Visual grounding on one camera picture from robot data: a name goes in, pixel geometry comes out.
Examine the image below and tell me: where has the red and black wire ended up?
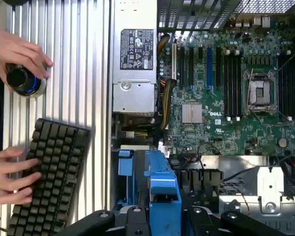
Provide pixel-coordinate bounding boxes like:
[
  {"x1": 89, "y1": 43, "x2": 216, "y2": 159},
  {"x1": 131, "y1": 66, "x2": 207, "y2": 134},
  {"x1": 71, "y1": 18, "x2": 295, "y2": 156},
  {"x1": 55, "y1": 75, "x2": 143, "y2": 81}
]
[{"x1": 221, "y1": 181, "x2": 252, "y2": 215}]

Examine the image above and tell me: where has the white metal bracket with screw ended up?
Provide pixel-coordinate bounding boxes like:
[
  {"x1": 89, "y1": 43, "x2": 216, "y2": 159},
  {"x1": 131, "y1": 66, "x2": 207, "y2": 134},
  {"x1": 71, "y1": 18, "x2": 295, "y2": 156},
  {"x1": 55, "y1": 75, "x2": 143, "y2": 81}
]
[{"x1": 257, "y1": 166, "x2": 285, "y2": 215}]

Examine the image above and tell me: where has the open grey PC case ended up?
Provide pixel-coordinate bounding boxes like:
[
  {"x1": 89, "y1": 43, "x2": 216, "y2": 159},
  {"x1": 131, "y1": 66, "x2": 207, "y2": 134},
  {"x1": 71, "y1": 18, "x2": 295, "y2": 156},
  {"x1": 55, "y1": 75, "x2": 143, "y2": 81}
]
[{"x1": 109, "y1": 0, "x2": 295, "y2": 236}]

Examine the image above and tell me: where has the silver power supply unit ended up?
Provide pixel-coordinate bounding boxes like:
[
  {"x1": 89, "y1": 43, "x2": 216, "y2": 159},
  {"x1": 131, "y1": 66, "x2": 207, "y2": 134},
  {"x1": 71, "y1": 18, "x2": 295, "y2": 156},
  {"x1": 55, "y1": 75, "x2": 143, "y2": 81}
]
[{"x1": 112, "y1": 0, "x2": 158, "y2": 115}]

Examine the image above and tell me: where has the white expansion slot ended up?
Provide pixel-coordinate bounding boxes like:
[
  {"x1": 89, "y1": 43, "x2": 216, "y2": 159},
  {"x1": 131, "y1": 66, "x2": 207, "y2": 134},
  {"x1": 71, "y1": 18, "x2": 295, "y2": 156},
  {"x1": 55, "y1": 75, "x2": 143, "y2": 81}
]
[{"x1": 171, "y1": 43, "x2": 177, "y2": 81}]

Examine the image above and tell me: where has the blue plastic disk bay latch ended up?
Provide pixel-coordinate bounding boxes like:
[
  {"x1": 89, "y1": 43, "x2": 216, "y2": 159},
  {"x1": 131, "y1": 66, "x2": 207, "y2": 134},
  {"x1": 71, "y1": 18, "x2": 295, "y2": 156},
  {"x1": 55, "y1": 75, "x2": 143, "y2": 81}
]
[{"x1": 118, "y1": 149, "x2": 134, "y2": 177}]

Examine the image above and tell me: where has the black plastic air shroud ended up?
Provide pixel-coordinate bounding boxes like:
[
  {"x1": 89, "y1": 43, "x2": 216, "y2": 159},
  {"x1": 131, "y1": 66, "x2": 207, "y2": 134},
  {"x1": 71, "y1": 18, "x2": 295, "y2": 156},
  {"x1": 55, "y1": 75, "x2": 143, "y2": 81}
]
[{"x1": 176, "y1": 168, "x2": 224, "y2": 194}]

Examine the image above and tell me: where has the silver finned chipset heat sink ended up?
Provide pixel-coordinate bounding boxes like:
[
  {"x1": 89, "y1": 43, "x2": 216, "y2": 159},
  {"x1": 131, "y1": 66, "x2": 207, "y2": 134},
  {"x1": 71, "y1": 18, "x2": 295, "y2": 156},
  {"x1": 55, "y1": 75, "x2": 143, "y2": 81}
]
[{"x1": 181, "y1": 103, "x2": 203, "y2": 124}]

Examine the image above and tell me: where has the green Dell motherboard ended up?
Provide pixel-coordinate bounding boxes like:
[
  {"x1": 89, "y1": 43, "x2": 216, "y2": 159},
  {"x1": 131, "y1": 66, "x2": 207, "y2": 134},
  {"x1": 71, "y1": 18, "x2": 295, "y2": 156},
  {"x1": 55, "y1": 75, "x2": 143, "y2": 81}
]
[{"x1": 158, "y1": 14, "x2": 295, "y2": 157}]

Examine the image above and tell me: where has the yellow and black wire bundle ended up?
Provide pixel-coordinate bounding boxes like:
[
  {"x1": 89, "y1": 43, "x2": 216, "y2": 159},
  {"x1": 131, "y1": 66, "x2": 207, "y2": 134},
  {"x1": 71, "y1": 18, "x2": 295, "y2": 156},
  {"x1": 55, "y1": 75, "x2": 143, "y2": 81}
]
[{"x1": 157, "y1": 33, "x2": 178, "y2": 131}]

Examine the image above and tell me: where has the long black expansion slot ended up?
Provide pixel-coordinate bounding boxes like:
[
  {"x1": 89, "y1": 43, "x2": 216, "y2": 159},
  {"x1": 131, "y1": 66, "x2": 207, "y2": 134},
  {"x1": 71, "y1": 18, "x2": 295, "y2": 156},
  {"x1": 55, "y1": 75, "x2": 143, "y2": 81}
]
[
  {"x1": 216, "y1": 46, "x2": 222, "y2": 88},
  {"x1": 179, "y1": 46, "x2": 185, "y2": 87},
  {"x1": 189, "y1": 47, "x2": 195, "y2": 87}
]

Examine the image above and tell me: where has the CPU socket with metal frame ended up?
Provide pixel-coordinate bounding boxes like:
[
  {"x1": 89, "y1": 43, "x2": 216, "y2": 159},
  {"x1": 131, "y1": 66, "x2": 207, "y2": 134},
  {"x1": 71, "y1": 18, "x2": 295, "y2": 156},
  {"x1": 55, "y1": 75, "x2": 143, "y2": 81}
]
[{"x1": 242, "y1": 70, "x2": 279, "y2": 112}]

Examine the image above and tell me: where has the blue expansion slot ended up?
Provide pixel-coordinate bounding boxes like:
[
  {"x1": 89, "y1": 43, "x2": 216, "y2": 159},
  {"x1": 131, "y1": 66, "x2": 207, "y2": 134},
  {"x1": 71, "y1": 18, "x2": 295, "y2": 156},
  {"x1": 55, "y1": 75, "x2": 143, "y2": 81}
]
[{"x1": 207, "y1": 47, "x2": 213, "y2": 88}]

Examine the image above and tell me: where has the person's left hand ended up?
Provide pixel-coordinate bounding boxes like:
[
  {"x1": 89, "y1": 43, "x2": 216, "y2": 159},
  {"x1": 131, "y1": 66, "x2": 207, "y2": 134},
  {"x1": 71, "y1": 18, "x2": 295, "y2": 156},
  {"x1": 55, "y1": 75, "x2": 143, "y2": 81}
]
[{"x1": 0, "y1": 21, "x2": 54, "y2": 93}]

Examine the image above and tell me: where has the person's right hand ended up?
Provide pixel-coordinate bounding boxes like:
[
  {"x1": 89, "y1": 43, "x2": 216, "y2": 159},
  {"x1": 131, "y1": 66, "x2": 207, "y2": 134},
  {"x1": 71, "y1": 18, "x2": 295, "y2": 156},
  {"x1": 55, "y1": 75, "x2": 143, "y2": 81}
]
[{"x1": 0, "y1": 147, "x2": 43, "y2": 206}]

